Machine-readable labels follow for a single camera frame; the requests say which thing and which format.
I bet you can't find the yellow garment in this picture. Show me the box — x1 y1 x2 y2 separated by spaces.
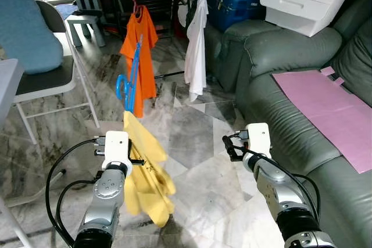
121 110 177 228

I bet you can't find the blue plastic hanger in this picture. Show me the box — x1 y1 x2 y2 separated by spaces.
115 35 144 114

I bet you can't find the dark green leather sofa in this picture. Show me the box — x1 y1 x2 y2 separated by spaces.
205 0 372 248

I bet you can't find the pink paper sheet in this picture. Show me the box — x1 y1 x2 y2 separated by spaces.
272 66 372 174

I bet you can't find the white t-shirt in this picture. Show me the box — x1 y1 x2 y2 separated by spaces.
184 0 209 102

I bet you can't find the white grey folding chair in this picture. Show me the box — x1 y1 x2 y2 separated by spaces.
0 0 101 144

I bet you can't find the orange t-shirt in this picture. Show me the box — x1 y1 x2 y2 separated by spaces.
119 5 159 118

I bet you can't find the white plastic folding table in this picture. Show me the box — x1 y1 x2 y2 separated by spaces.
0 58 35 248

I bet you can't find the dark blue storage box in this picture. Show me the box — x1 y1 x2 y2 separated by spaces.
205 0 268 33

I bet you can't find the light blue cushion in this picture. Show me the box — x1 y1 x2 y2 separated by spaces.
0 0 63 74

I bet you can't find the white printer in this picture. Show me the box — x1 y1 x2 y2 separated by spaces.
260 0 356 38

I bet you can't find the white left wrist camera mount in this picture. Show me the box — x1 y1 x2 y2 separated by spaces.
103 131 133 170

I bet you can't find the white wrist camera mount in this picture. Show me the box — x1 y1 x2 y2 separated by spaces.
103 131 133 170
247 123 273 157

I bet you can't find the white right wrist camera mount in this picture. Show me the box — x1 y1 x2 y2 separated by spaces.
247 123 273 157

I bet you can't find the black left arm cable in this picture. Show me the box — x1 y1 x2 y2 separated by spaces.
45 135 108 246

